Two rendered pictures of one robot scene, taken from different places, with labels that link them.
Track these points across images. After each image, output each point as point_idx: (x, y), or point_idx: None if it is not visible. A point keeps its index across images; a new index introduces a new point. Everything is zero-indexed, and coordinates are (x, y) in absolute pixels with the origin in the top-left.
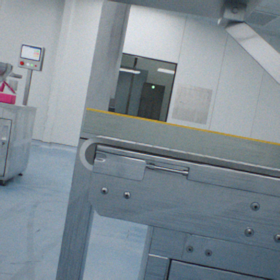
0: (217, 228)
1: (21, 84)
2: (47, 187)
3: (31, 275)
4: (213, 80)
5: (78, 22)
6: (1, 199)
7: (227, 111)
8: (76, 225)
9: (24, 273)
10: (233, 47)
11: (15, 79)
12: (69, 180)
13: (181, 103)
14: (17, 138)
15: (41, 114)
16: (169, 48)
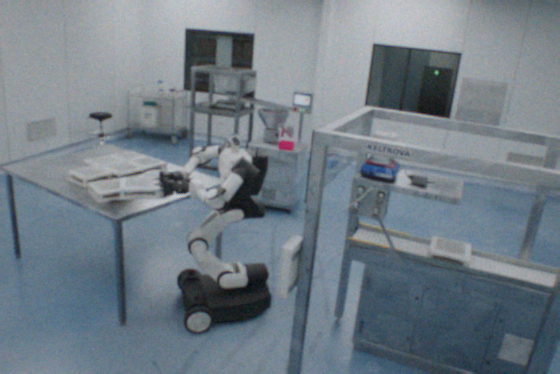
0: (377, 264)
1: (283, 91)
2: (322, 214)
3: (323, 277)
4: (509, 70)
5: (340, 15)
6: (292, 226)
7: (527, 109)
8: (346, 258)
9: (319, 276)
10: (536, 26)
11: (276, 86)
12: (339, 204)
13: (467, 102)
14: (297, 176)
15: (305, 122)
16: (451, 35)
